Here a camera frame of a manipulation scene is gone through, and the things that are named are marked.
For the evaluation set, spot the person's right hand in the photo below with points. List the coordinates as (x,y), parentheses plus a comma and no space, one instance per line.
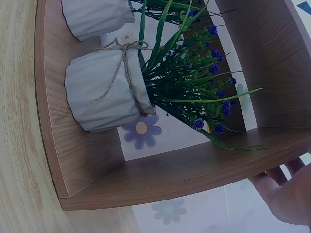
(294,196)

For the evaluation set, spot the person's right fingers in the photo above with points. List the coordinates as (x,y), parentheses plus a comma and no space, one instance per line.
(277,178)

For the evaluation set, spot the wooden shelf unit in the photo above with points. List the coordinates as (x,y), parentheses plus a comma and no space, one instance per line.
(170,174)

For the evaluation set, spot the white ribbed pot purple flowers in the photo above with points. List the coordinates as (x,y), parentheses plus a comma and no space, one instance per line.
(102,97)

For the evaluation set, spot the white ribbed pot green plant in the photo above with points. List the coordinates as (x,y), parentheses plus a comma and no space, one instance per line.
(94,17)

